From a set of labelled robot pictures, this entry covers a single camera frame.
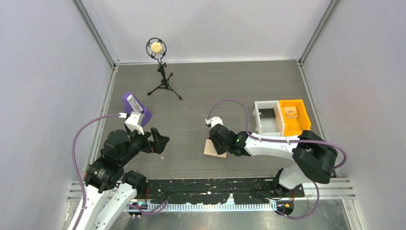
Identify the black microphone on tripod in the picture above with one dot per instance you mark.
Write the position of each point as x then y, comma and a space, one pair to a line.
157, 49

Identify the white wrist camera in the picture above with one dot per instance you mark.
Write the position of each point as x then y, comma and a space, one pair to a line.
134, 122
213, 121

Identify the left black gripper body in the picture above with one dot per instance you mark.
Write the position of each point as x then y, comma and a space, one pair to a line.
139, 142

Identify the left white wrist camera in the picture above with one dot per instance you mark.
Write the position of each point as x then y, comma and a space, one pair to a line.
134, 122

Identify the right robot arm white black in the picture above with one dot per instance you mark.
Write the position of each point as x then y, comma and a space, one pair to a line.
313, 159

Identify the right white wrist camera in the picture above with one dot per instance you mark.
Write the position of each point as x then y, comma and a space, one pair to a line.
213, 121

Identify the beige leather card holder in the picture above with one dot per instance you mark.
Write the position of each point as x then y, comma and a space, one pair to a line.
210, 150

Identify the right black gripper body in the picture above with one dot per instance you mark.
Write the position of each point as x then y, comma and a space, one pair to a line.
221, 148

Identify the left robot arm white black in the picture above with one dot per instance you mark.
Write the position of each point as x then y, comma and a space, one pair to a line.
107, 189

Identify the black block in white bin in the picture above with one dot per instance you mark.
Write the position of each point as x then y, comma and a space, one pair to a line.
267, 113

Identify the white plastic bin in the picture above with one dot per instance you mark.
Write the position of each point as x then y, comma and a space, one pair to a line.
269, 127

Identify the purple metronome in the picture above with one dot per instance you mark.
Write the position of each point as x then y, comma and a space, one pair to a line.
132, 104

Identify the orange plastic bin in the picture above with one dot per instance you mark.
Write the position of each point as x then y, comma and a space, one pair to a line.
295, 126

